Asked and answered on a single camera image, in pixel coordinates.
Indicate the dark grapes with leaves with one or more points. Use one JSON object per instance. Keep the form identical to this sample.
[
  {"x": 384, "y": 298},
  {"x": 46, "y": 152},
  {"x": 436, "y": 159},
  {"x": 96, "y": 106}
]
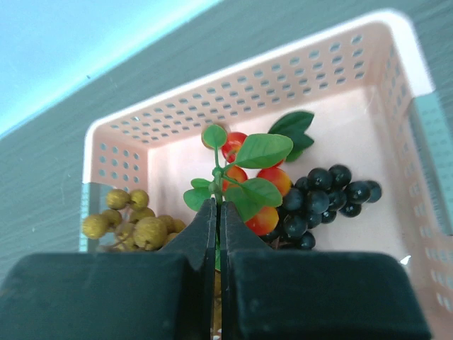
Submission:
[{"x": 316, "y": 198}]

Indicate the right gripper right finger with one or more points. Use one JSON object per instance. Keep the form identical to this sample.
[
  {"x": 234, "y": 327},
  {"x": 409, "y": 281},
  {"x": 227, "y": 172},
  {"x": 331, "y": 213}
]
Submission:
[{"x": 271, "y": 294}]

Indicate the brown longan bunch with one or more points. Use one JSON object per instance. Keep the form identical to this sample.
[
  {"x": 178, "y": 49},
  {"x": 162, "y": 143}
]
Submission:
[{"x": 134, "y": 225}]

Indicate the pink plastic basket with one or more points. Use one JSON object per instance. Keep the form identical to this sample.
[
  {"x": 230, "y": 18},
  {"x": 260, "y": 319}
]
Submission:
[{"x": 375, "y": 110}]

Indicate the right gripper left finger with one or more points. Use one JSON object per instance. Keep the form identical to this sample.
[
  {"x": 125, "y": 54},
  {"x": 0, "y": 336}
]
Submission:
[{"x": 166, "y": 294}]

